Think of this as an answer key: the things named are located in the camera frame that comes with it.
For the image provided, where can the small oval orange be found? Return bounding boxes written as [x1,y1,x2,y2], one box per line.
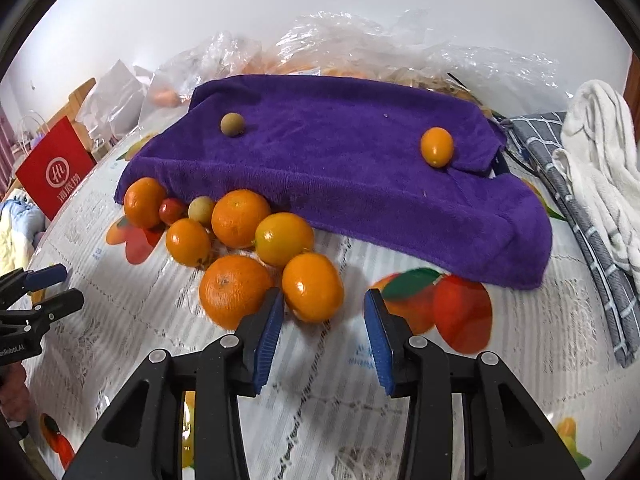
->
[420,127,455,168]

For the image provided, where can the crinkled clear plastic bag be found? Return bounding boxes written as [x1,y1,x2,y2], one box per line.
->
[265,9,563,106]

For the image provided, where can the red cherry tomato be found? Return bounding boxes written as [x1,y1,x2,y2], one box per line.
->
[159,198,189,226]

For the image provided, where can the purple towel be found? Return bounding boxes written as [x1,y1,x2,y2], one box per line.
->
[114,74,553,291]

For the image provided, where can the tan longan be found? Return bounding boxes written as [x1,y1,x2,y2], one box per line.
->
[220,112,246,138]
[188,196,217,227]

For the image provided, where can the white plastic bag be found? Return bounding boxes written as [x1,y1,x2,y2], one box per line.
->
[77,59,153,136]

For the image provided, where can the fruit print tablecloth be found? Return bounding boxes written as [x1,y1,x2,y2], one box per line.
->
[22,125,640,480]

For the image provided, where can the grey checked cloth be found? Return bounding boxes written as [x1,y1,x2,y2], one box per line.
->
[500,110,640,368]

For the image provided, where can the small round orange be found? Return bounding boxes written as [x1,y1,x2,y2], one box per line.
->
[165,218,212,268]

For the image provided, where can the red paper bag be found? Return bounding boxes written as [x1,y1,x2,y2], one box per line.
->
[15,115,97,221]

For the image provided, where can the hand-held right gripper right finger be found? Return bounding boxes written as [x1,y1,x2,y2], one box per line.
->
[363,288,586,480]

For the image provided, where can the clear plastic bag with oranges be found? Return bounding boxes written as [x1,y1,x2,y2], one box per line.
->
[142,31,264,111]

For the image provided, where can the person's left hand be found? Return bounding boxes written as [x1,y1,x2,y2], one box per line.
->
[0,361,32,423]

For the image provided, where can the pale blue plush fabric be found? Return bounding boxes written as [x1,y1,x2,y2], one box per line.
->
[0,189,47,263]

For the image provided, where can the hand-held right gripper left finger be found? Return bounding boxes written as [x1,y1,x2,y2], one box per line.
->
[62,287,286,480]

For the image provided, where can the wooden furniture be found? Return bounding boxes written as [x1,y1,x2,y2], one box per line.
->
[59,77,97,122]

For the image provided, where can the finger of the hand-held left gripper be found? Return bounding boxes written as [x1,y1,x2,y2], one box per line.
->
[0,263,68,311]
[0,288,85,336]

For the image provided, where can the white towel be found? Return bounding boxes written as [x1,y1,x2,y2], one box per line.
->
[552,80,640,286]

